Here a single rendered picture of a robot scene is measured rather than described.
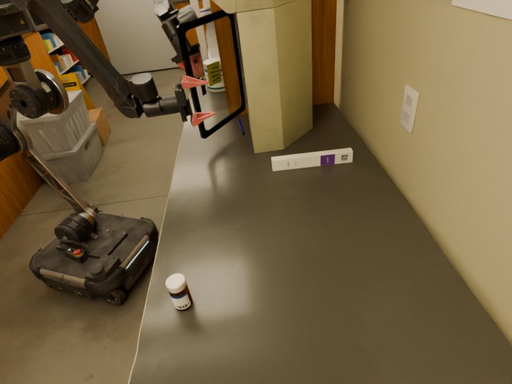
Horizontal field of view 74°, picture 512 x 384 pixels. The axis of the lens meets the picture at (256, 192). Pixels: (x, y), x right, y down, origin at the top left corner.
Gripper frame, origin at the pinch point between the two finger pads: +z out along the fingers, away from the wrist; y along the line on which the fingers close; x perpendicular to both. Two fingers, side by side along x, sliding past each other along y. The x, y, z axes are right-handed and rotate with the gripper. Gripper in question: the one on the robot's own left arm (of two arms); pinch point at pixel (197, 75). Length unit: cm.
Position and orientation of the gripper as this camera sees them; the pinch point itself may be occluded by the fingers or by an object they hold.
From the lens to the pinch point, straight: 132.8
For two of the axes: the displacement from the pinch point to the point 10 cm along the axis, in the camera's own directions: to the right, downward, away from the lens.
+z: 4.6, 8.2, 3.3
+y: -7.2, 1.3, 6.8
